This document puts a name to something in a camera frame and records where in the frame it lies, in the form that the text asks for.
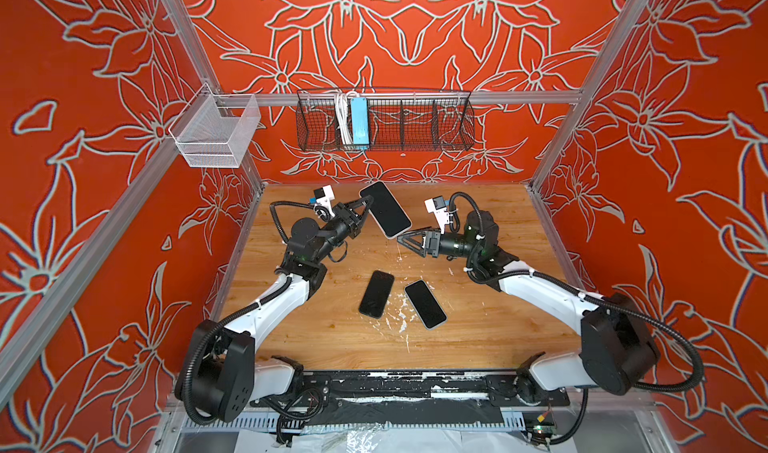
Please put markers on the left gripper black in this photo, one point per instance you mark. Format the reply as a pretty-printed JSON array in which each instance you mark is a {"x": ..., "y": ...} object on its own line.
[{"x": 343, "y": 216}]

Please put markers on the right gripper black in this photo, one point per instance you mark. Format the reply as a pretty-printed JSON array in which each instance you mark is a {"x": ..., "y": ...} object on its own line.
[{"x": 431, "y": 246}]

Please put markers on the phone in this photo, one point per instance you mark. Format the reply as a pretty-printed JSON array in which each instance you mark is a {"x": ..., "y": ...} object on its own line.
[{"x": 386, "y": 210}]

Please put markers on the black smartphone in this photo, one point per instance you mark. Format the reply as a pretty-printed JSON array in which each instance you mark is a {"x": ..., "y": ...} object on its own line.
[
  {"x": 376, "y": 295},
  {"x": 424, "y": 302}
]

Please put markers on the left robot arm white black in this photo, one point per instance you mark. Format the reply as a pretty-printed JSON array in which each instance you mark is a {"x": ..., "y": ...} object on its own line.
[{"x": 220, "y": 374}]

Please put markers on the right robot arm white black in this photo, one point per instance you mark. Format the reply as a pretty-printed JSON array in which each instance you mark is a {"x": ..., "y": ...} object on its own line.
[{"x": 617, "y": 347}]

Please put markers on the blue box in basket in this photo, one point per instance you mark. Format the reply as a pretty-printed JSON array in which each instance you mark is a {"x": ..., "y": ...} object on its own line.
[{"x": 360, "y": 123}]

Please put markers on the small green circuit board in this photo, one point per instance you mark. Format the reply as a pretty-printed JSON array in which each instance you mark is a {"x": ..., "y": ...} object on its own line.
[{"x": 540, "y": 431}]

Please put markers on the black wire wall basket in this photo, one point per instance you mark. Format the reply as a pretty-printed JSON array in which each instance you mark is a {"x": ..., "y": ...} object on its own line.
[{"x": 400, "y": 120}]

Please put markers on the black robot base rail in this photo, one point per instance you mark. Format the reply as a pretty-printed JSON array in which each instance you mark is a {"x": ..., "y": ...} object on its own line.
[{"x": 419, "y": 397}]

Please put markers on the white mesh wall basket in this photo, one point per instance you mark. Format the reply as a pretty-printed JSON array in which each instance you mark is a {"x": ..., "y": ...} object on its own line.
[{"x": 209, "y": 135}]

